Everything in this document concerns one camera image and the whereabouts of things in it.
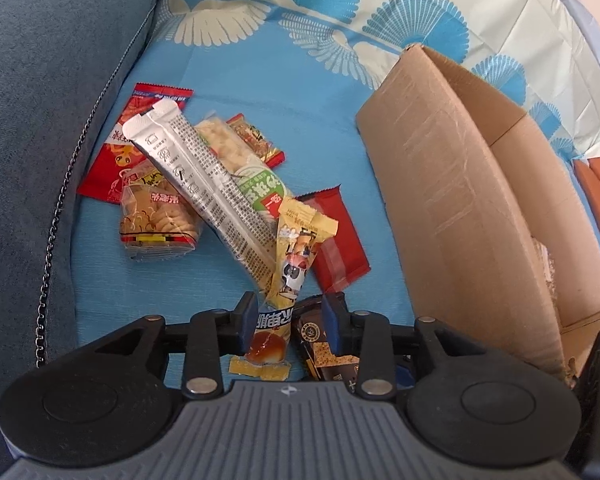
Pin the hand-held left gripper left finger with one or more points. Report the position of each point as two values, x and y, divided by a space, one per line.
247 326

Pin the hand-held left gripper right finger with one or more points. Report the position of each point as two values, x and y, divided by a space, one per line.
330 326

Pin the dark brown snack packet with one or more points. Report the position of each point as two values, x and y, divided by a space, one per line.
310 332

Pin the yellow panda print snack packet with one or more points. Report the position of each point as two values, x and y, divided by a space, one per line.
292 260

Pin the dark red snack packet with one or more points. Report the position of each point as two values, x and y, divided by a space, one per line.
341 250

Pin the clear bag of biscuits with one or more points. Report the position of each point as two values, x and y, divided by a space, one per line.
155 222

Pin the long silver snack packet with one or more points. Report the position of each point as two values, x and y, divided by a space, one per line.
205 185

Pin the cardboard box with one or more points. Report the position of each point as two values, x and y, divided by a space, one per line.
430 160

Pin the green label rice cracker packet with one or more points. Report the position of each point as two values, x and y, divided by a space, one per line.
260 185

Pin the small red orange snack packet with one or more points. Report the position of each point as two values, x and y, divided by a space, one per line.
257 140

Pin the large red snack packet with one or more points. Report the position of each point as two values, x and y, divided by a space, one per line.
105 160

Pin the blue fan print blanket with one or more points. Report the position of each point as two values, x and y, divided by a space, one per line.
305 85

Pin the grey blue sofa cushion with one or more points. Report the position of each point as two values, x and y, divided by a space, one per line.
40 110

